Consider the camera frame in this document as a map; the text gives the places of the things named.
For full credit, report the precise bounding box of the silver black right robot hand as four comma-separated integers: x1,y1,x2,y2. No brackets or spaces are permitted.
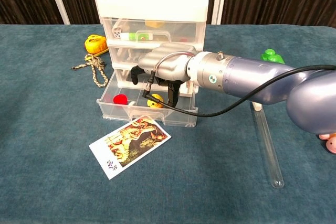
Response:
130,42,198,107

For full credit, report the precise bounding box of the clear drawer with red ball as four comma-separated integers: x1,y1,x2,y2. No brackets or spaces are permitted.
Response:
96,68,200,128

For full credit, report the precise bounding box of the clear drawer with die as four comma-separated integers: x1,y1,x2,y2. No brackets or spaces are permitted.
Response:
101,17,205,44

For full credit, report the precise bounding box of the clear drawer with wooden parts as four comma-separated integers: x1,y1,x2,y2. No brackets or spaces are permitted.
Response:
109,46,203,65

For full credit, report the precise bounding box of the white small box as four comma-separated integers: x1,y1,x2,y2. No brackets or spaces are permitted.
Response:
181,81,196,97

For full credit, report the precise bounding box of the yellow round toy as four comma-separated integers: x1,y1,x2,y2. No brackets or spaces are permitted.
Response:
146,92,164,109

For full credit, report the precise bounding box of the green white tube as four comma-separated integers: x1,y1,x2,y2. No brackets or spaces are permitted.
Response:
120,31,154,42

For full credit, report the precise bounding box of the red round toy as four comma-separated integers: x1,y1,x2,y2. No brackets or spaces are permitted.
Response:
113,93,129,105

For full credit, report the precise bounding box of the yellow tape measure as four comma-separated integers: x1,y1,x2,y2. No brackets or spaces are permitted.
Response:
84,34,109,56

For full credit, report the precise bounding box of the picture card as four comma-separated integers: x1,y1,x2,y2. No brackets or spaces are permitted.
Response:
88,118,172,180

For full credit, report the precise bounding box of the green building block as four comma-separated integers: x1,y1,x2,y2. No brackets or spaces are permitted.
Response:
260,48,286,65

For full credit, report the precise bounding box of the glass test tube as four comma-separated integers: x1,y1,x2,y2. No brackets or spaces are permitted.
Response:
251,102,285,189

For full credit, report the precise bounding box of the teal table cloth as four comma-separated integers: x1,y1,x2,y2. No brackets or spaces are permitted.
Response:
0,24,336,224

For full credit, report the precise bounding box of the pink orange turtle toy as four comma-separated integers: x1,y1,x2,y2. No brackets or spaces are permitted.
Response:
319,133,336,154

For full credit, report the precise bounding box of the braided beige rope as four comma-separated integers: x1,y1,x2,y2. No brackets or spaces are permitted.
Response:
71,53,109,88

